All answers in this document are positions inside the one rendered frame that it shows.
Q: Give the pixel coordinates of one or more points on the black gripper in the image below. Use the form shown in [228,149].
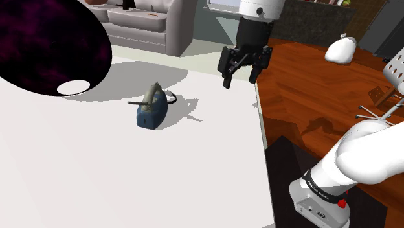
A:
[253,34]

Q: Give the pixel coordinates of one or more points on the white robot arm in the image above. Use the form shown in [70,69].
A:
[359,158]

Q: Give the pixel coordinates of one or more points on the dark stone counter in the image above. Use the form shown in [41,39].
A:
[312,22]

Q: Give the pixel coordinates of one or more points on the white tied sack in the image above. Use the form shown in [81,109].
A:
[341,50]

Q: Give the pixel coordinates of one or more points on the grey sofa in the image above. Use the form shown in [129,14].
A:
[142,25]

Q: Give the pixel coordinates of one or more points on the dark grey cabinet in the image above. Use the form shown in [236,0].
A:
[385,28]

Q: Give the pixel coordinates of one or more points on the white perforated swivel chair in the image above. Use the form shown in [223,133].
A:
[396,68]

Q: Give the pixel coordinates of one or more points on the black purple round object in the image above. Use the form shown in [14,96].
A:
[47,44]

